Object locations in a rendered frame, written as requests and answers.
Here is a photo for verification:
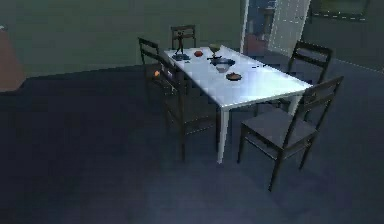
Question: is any brown wooden furniture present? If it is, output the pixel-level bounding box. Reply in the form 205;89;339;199
0;24;26;93

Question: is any dark blue plate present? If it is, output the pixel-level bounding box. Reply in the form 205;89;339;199
207;56;236;67

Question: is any brown round dish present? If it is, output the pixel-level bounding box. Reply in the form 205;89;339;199
225;72;243;82

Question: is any white dining table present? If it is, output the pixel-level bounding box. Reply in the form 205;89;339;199
164;45;314;165

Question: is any black statue on blue base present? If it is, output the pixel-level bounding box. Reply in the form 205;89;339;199
171;31;192;62

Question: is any dark wooden chair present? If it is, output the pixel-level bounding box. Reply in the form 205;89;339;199
273;40;334;113
156;53;218;163
236;75;345;193
137;36;168;98
170;24;197;51

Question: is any yellow-green goblet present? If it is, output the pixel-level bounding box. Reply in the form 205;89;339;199
208;43;222;59

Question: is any white room door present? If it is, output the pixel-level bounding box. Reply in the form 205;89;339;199
267;0;312;58

